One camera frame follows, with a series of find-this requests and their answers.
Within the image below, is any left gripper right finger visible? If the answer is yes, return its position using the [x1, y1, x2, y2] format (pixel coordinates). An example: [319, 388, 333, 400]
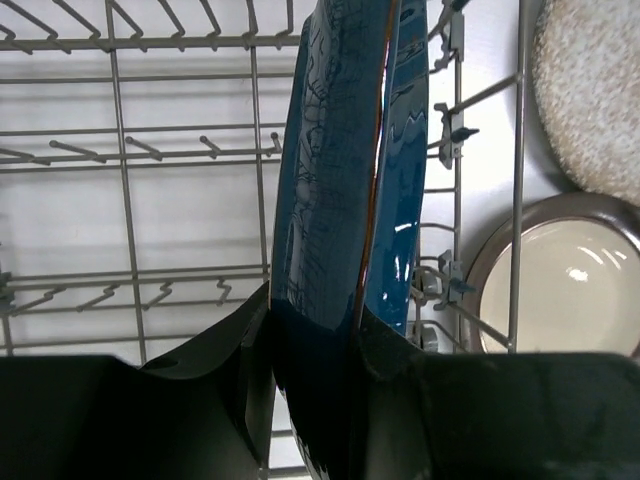
[349, 313, 639, 479]

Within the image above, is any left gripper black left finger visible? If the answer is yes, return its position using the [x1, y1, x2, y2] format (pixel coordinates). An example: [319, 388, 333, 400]
[1, 287, 274, 479]

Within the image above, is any cream plate brown rim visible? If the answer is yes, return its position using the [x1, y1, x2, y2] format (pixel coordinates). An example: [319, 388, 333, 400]
[462, 192, 640, 359]

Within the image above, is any blue leaf shaped plate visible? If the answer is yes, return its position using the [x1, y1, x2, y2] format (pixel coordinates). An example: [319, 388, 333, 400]
[269, 1, 429, 479]

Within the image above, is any speckled round plate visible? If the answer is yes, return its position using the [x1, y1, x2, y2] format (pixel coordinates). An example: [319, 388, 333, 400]
[531, 1, 639, 205]

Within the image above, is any grey wire dish rack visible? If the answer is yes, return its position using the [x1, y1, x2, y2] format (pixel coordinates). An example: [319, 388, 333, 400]
[0, 0, 531, 480]

